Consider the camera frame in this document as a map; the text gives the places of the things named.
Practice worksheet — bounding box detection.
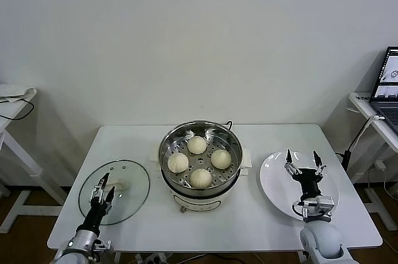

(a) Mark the white side table with laptop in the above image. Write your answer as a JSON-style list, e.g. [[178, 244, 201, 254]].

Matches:
[[348, 91, 398, 231]]

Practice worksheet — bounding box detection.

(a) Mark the white steamed baozi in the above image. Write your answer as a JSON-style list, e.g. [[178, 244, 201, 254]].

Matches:
[[187, 136, 208, 155], [190, 168, 213, 189], [167, 152, 190, 174], [210, 148, 233, 170]]

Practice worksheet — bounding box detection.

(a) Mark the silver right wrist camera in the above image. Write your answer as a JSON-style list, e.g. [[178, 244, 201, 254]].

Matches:
[[291, 194, 336, 224]]

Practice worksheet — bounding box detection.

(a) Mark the white side table with cloth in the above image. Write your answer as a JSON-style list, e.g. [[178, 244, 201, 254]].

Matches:
[[0, 85, 68, 234]]

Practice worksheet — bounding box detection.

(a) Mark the white power strip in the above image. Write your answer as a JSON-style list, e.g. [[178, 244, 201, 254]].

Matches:
[[136, 252, 171, 264]]

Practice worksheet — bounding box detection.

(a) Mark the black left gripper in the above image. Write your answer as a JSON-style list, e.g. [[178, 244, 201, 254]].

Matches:
[[81, 173, 116, 233]]

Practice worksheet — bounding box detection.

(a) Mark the dark grey open laptop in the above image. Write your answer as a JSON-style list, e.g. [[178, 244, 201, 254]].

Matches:
[[369, 45, 398, 137]]

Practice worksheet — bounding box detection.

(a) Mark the white round plate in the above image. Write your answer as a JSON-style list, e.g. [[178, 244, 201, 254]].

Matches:
[[259, 150, 341, 222]]

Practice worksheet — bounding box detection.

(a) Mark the black cable with plug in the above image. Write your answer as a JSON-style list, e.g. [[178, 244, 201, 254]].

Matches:
[[335, 116, 374, 170]]

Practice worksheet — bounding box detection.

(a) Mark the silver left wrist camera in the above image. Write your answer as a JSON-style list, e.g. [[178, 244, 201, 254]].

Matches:
[[92, 238, 113, 255]]

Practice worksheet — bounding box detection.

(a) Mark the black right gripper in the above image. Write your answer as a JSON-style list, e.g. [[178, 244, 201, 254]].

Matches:
[[284, 148, 328, 199]]

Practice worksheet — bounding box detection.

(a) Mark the cream electric cooker base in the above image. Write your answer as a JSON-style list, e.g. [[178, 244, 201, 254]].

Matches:
[[154, 164, 250, 214]]

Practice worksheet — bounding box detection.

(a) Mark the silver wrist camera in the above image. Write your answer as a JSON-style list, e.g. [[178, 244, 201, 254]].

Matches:
[[92, 238, 113, 255], [291, 194, 336, 224]]

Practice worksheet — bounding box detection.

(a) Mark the thin black cable loop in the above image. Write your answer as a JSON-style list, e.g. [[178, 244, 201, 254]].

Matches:
[[0, 97, 34, 121]]

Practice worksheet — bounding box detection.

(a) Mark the stainless steel steamer basket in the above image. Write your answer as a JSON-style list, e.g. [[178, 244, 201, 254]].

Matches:
[[149, 120, 252, 193]]

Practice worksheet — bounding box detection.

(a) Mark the glass lid with cream handle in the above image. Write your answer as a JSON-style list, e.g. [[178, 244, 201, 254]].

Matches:
[[78, 160, 151, 226]]

